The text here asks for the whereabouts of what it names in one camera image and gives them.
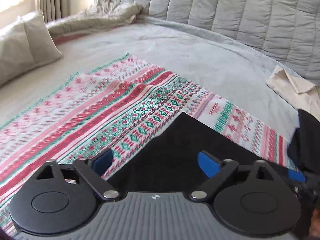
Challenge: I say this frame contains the grey pillow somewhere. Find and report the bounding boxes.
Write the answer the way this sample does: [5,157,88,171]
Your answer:
[0,11,62,85]

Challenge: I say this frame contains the grey bed sheet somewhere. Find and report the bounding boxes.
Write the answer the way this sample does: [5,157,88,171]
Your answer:
[1,17,299,138]

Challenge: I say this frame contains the grey quilted headboard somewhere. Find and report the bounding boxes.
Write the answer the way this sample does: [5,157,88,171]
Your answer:
[112,0,319,83]

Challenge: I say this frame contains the black pants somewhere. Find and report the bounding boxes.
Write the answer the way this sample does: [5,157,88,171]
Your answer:
[107,108,320,196]

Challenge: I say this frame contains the red green patterned blanket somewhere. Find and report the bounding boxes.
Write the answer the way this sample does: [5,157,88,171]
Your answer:
[1,54,295,235]

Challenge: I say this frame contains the cream cloth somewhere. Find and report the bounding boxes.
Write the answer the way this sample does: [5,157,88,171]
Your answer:
[266,66,319,119]

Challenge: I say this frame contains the crumpled grey quilt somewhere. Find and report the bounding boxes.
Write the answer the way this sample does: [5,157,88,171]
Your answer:
[46,0,142,36]

